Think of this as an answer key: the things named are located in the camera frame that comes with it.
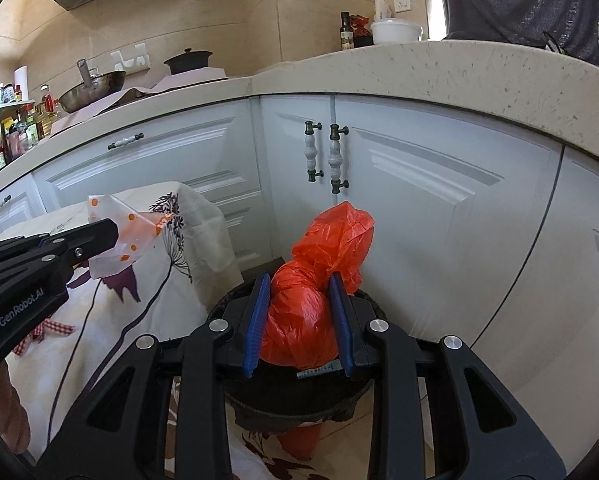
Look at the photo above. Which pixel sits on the orange plastic bag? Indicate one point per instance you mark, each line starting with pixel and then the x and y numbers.
pixel 299 320

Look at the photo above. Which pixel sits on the orange plastic object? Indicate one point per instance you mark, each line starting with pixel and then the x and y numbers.
pixel 299 440

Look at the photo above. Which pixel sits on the small blue packet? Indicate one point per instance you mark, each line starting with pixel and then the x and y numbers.
pixel 319 373

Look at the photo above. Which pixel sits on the steel wok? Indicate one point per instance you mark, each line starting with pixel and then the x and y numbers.
pixel 91 90

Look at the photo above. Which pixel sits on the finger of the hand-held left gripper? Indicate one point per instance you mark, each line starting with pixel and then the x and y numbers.
pixel 9 247
pixel 96 240

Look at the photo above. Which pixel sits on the white wall hook rack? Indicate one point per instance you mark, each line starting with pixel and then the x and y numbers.
pixel 129 59

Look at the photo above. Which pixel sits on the black lidded pot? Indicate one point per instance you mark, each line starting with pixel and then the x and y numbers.
pixel 187 62

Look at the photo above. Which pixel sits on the clear orange-dotted plastic bag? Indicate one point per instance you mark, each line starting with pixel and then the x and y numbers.
pixel 129 237

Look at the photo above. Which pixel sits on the pink cloth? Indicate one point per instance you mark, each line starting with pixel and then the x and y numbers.
pixel 189 79

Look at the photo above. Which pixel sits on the red checkered ribbon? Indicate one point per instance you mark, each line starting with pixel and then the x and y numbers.
pixel 51 329

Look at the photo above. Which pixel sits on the floral printed tablecloth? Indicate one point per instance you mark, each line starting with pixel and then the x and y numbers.
pixel 144 320

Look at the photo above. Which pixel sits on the white wall socket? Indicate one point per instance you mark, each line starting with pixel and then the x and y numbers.
pixel 403 2

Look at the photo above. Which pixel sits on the black round trash bin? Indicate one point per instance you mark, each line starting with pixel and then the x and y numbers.
pixel 279 400

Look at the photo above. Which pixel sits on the red snack packet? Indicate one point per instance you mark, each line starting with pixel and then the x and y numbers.
pixel 363 32

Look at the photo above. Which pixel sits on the white paper roll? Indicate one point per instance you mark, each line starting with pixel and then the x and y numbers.
pixel 21 84

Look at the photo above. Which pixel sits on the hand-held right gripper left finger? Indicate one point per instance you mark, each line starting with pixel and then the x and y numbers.
pixel 257 325

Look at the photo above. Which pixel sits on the white lidded bowl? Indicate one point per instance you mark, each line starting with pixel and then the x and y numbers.
pixel 395 31

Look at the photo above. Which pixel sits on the white tissue pack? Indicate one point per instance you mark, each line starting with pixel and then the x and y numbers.
pixel 382 7

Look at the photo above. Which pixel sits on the group of condiment bottles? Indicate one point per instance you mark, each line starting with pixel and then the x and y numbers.
pixel 9 135

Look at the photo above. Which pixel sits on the person's left hand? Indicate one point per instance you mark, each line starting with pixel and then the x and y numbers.
pixel 1 405

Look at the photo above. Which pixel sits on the dark oil bottle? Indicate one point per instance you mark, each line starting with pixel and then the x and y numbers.
pixel 347 35

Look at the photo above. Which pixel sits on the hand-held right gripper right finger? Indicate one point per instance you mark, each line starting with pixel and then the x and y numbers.
pixel 339 325

